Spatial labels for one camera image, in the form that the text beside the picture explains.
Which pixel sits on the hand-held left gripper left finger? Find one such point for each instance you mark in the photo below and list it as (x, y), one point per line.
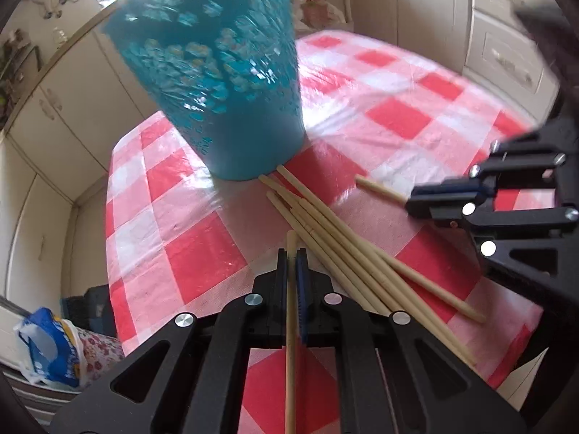
(283, 289)

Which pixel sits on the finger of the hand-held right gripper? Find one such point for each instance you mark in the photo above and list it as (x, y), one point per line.
(434, 211)
(448, 187)

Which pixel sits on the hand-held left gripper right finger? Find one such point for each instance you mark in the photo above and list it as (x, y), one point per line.
(302, 298)

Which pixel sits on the wooden chopstick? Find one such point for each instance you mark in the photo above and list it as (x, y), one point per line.
(380, 188)
(280, 205)
(316, 234)
(452, 302)
(291, 379)

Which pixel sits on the bunch of wooden chopsticks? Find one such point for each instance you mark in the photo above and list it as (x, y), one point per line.
(268, 181)

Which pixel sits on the teal perforated plastic basket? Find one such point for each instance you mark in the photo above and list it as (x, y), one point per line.
(235, 135)

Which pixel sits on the red white checked tablecloth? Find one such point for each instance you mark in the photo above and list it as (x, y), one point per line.
(181, 244)

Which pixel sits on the cream drawer unit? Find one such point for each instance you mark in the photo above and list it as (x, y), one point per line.
(502, 40)

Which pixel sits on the cream two-door cabinet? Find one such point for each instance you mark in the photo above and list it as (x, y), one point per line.
(425, 18)

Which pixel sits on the dark cloth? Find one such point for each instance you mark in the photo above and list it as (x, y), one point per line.
(547, 40)

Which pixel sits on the dark plastic crate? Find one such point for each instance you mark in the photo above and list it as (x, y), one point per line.
(90, 307)

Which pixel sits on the floral cloth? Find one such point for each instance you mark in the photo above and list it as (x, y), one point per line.
(99, 355)

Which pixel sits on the pink plastic bag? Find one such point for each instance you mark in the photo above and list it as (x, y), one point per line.
(316, 9)

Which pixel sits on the blue white plastic bag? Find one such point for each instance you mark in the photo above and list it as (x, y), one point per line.
(49, 348)

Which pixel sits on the striped mat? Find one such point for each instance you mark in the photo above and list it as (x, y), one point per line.
(40, 400)

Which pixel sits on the cream base cabinet row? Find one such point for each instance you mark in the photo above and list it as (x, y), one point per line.
(59, 144)

